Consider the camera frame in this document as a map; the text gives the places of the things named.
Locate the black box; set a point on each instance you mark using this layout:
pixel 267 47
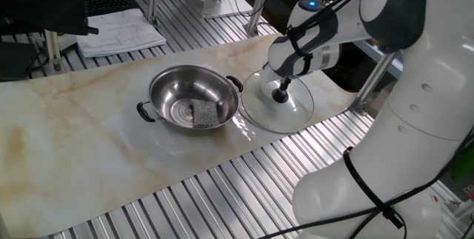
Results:
pixel 15 61

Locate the marble pattern table mat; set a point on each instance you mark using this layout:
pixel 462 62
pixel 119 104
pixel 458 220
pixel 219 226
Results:
pixel 74 139

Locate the grey scouring sponge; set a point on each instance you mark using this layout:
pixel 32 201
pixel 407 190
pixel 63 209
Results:
pixel 204 114

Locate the black monitor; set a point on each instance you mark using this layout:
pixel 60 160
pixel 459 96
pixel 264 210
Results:
pixel 40 2

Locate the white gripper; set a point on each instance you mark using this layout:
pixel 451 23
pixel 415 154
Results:
pixel 268 76

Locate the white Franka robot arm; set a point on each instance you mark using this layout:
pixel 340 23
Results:
pixel 407 150

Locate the black keyboard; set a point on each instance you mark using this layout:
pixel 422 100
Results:
pixel 107 5

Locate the glass lid black knob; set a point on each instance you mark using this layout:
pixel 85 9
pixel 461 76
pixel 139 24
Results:
pixel 285 118

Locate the stack of printed papers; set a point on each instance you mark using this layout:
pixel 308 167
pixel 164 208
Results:
pixel 118 33

